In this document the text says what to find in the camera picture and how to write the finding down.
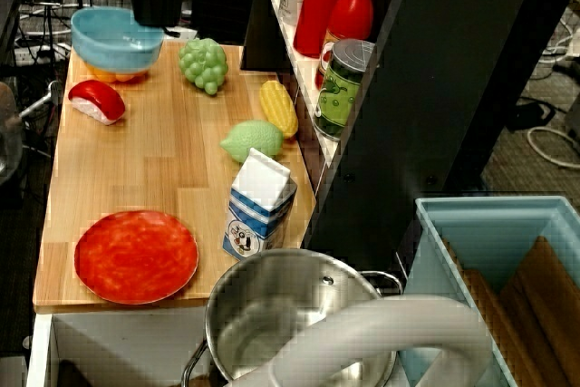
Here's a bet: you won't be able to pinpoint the black floor device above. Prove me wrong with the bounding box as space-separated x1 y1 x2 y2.
505 97 557 133

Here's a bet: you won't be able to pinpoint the white cabinet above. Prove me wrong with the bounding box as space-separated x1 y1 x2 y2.
25 305 214 387

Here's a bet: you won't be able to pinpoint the red toy sushi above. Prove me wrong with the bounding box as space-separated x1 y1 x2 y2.
67 79 127 127

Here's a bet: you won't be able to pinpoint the red ketchup bottle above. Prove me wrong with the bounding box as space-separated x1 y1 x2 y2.
293 0 357 60

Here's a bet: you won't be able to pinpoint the white shelf board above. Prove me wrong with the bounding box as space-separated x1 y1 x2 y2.
261 0 341 169

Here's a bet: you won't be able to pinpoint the orange red plate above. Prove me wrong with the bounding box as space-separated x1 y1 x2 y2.
73 210 200 305

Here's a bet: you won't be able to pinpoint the light blue plastic bin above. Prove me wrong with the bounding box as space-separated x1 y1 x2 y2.
401 196 580 387

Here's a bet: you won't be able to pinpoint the stainless steel pot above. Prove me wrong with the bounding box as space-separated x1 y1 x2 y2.
180 248 404 387

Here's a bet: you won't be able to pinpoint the brown wooden board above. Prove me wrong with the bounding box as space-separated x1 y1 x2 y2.
441 237 547 387
500 235 580 387

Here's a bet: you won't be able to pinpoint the green peas can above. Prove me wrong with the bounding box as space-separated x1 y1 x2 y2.
313 38 376 142

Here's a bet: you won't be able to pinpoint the silver metal rod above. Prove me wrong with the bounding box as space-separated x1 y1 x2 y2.
18 81 61 119

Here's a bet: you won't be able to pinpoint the white looped cable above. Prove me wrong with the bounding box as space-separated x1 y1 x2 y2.
527 126 580 166

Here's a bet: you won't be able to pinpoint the yellow toy corn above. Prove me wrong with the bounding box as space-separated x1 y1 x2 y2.
258 80 299 140

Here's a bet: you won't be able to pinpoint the green toy grapes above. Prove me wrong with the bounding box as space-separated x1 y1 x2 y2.
177 37 229 97

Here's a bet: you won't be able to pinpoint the red narrow-neck sauce bottle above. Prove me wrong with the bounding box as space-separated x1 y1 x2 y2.
315 0 382 92

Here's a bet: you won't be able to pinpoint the white power strip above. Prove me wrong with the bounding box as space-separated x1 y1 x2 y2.
12 42 73 66

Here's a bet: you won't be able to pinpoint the blue white milk carton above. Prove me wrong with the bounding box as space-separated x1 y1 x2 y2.
221 147 299 262

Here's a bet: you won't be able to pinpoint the black shelf frame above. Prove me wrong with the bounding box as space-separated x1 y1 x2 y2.
301 0 547 270

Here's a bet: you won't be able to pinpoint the light blue bowl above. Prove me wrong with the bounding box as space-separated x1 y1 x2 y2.
70 6 165 75

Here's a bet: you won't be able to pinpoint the green toy lemon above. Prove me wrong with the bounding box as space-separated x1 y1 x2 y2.
219 120 285 164

